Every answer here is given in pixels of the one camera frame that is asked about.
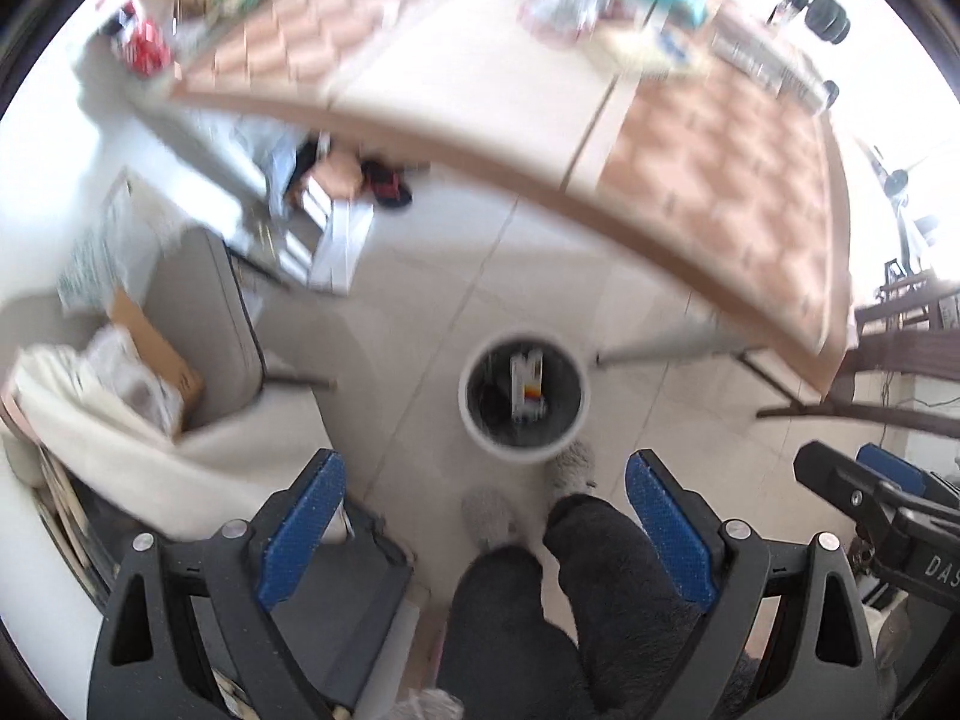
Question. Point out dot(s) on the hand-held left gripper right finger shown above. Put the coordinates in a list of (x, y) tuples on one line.
[(671, 540)]

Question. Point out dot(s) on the white round waste bin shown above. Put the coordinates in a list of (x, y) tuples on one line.
[(523, 441)]

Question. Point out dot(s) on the white boxes under table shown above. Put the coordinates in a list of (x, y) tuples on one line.
[(330, 229)]

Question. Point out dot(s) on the clear plastic bag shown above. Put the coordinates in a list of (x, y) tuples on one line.
[(562, 4)]

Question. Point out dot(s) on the black and red shoes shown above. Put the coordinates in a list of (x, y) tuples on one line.
[(386, 181)]

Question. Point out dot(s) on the person's left leg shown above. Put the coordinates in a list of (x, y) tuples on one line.
[(499, 630)]

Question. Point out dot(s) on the grey chair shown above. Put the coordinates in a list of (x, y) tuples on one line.
[(202, 322)]

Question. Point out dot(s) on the red packet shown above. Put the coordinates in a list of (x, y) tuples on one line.
[(142, 45)]

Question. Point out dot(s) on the white drink carton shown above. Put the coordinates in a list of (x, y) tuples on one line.
[(526, 382)]

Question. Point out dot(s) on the grey fluffy slipper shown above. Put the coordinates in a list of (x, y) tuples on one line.
[(574, 461), (487, 516)]

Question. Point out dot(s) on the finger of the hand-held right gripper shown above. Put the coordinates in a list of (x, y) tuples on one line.
[(892, 469), (832, 474)]

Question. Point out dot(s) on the table with checkered cloth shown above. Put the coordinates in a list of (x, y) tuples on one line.
[(480, 67)]

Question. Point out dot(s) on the brown cardboard box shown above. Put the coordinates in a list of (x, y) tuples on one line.
[(161, 364)]

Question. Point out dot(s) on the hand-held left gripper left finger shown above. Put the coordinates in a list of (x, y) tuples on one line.
[(304, 532)]

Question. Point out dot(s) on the dark wooden bench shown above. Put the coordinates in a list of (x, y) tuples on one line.
[(900, 360)]

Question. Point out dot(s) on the white blanket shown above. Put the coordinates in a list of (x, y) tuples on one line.
[(112, 442)]

